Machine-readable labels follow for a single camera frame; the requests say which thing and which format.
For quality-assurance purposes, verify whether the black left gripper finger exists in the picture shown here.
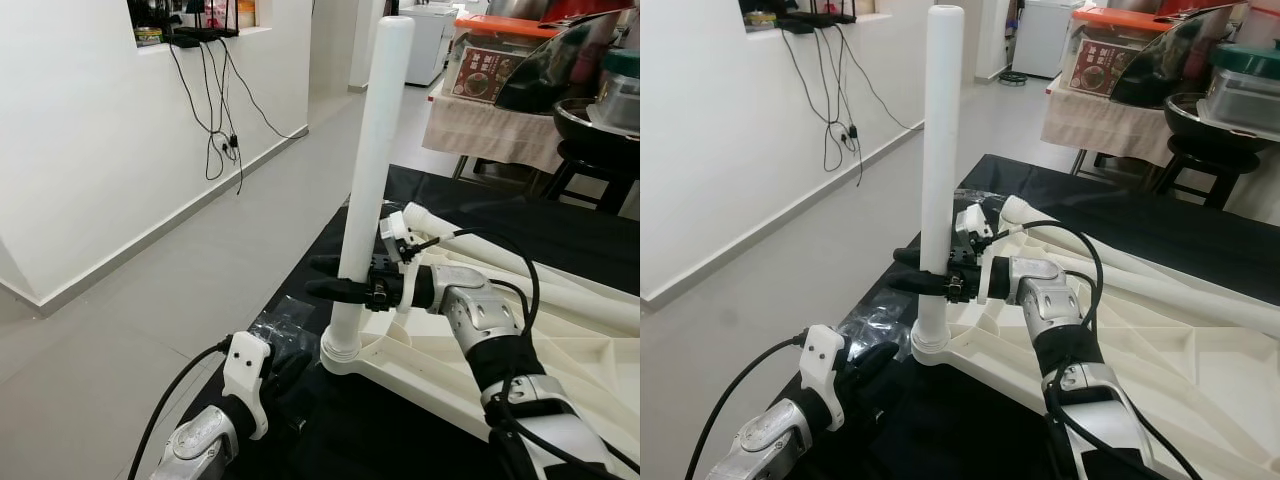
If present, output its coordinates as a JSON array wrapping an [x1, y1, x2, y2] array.
[[272, 345, 316, 393], [848, 340, 901, 389]]

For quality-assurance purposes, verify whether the white plastic children table top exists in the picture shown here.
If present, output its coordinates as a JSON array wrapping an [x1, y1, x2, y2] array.
[[912, 195, 1280, 466], [322, 205, 641, 466]]

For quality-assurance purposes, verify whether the clear tape cross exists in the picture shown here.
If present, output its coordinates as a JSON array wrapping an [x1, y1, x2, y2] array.
[[245, 295, 336, 351], [845, 290, 916, 346]]

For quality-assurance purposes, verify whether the beige side table cloth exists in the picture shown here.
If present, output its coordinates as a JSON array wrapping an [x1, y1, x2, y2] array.
[[1040, 78, 1176, 166], [422, 82, 566, 173]]

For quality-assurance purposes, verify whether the grey cabinet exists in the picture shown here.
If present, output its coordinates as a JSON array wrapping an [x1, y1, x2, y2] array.
[[400, 5, 456, 89], [1012, 0, 1076, 79]]

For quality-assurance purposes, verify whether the clear plastic storage container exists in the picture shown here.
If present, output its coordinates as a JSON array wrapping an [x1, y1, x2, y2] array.
[[1198, 68, 1280, 136], [590, 72, 641, 136]]

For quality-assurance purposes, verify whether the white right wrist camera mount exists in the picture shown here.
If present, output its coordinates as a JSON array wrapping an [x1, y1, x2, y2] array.
[[378, 213, 426, 311], [955, 205, 1006, 301]]

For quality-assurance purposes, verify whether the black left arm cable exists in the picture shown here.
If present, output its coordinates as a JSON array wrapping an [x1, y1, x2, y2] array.
[[128, 338, 233, 480], [685, 335, 809, 480]]

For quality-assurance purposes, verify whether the black wall cable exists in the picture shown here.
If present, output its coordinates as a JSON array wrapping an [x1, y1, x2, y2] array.
[[165, 40, 306, 196], [780, 28, 926, 186]]

